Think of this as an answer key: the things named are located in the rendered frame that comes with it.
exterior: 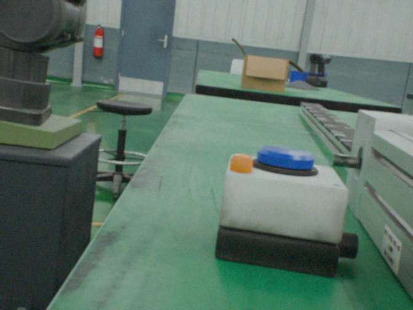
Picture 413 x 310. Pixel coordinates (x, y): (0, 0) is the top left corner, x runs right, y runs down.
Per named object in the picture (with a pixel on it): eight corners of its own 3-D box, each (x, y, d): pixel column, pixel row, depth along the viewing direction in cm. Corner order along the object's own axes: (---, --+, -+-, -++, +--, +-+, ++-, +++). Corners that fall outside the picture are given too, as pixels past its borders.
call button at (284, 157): (254, 168, 44) (258, 141, 44) (308, 175, 44) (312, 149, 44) (254, 178, 40) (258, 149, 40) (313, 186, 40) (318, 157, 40)
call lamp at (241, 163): (230, 167, 40) (232, 149, 40) (251, 170, 40) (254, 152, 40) (228, 171, 38) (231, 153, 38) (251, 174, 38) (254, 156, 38)
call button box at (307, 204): (220, 226, 47) (230, 149, 46) (345, 245, 47) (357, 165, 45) (213, 259, 39) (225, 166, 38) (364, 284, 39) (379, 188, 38)
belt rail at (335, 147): (299, 113, 168) (301, 103, 168) (313, 115, 168) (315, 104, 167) (354, 181, 74) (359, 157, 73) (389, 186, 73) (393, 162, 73)
